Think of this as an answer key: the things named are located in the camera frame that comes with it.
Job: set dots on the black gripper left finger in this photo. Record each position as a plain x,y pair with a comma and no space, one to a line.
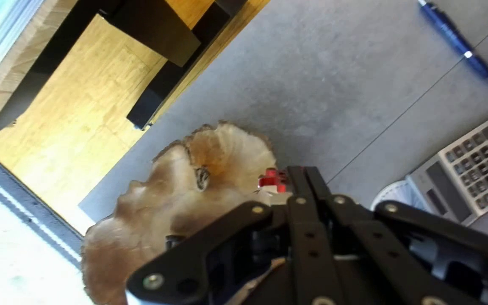
211,248

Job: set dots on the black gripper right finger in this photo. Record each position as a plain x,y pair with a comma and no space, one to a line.
402,260

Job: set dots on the small red object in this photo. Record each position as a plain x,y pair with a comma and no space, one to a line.
272,180

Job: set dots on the white round disc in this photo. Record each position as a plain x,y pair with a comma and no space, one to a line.
394,196

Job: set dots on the grey calculator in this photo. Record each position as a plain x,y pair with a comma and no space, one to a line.
482,163

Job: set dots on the dark bordered rug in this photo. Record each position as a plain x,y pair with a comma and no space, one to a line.
29,214

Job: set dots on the black furniture base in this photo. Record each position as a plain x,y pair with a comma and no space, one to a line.
160,35

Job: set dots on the blue pen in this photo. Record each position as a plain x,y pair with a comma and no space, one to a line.
453,36

